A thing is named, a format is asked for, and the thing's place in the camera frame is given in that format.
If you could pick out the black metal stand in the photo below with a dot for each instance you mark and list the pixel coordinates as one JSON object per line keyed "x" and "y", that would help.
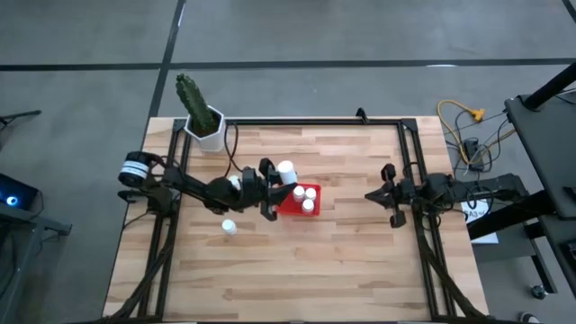
{"x": 27, "y": 225}

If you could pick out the black device with blue light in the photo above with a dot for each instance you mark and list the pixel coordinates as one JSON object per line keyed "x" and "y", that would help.
{"x": 18, "y": 191}

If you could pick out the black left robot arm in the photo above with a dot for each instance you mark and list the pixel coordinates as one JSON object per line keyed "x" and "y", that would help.
{"x": 198, "y": 186}

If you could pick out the black tripod leg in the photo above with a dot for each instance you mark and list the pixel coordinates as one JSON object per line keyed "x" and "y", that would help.
{"x": 20, "y": 115}

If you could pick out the black power strip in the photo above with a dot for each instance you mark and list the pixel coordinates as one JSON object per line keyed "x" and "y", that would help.
{"x": 472, "y": 150}

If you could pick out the black equipment table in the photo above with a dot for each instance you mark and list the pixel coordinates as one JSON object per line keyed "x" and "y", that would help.
{"x": 549, "y": 148}

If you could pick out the white paper sheet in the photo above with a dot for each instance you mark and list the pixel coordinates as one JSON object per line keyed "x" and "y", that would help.
{"x": 483, "y": 208}

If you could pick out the red plastic basket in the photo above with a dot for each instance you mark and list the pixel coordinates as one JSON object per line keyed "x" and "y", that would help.
{"x": 288, "y": 209}

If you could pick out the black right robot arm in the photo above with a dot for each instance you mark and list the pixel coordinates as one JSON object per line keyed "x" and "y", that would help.
{"x": 472, "y": 191}

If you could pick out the white hexagonal plant pot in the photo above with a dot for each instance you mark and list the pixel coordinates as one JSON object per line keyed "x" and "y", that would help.
{"x": 213, "y": 141}

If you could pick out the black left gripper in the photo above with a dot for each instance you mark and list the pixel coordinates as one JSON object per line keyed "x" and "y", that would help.
{"x": 254, "y": 189}

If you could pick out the green cactus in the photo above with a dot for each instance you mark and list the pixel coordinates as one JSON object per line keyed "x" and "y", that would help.
{"x": 193, "y": 103}

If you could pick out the black aluminium rig frame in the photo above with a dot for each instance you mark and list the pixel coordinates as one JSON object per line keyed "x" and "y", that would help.
{"x": 315, "y": 121}

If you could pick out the white pill bottle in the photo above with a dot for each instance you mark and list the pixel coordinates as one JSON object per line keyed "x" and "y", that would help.
{"x": 286, "y": 171}
{"x": 299, "y": 192}
{"x": 308, "y": 205}
{"x": 229, "y": 225}
{"x": 310, "y": 193}
{"x": 235, "y": 181}

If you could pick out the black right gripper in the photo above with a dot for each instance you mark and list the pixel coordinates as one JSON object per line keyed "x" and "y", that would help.
{"x": 402, "y": 193}

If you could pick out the small black clamp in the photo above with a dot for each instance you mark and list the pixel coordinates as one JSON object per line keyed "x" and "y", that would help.
{"x": 361, "y": 114}

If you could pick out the black caster wheel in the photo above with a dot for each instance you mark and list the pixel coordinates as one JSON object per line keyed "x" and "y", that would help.
{"x": 539, "y": 292}
{"x": 530, "y": 319}

